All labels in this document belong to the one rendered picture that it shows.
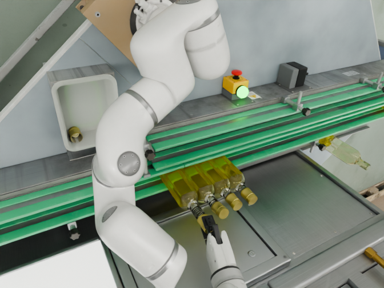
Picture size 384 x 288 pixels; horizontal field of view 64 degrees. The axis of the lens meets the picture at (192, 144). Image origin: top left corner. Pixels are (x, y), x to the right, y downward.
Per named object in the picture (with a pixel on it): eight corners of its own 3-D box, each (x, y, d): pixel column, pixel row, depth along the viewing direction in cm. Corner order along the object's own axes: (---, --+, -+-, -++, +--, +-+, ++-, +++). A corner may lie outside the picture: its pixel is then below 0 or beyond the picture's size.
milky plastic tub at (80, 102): (61, 139, 98) (66, 154, 92) (44, 72, 86) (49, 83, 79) (115, 127, 106) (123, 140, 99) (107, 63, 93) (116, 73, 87)
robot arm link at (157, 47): (136, 116, 65) (97, 49, 54) (209, 53, 74) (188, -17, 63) (165, 131, 59) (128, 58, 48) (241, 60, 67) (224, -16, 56)
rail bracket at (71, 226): (63, 219, 100) (71, 251, 90) (59, 204, 96) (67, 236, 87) (76, 215, 102) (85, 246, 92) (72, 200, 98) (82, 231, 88)
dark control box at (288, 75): (275, 81, 132) (289, 89, 126) (279, 63, 127) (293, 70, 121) (290, 78, 135) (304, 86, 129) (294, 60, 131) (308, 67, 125)
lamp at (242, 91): (234, 97, 115) (239, 100, 113) (236, 86, 113) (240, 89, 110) (244, 95, 117) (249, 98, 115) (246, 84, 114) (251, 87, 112)
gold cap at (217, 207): (211, 213, 92) (219, 221, 89) (210, 203, 91) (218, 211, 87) (221, 209, 94) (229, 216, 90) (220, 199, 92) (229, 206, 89)
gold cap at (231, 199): (224, 203, 96) (232, 212, 93) (225, 195, 94) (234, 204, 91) (234, 199, 97) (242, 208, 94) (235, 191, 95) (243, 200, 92)
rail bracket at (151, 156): (134, 163, 101) (148, 187, 92) (129, 119, 91) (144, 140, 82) (142, 161, 102) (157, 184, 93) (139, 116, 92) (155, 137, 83)
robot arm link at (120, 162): (119, 98, 64) (63, 144, 59) (135, 80, 52) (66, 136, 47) (163, 147, 67) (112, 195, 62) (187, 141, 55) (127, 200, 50)
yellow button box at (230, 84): (220, 92, 121) (231, 100, 115) (222, 74, 116) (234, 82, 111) (235, 90, 123) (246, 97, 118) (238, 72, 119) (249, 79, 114)
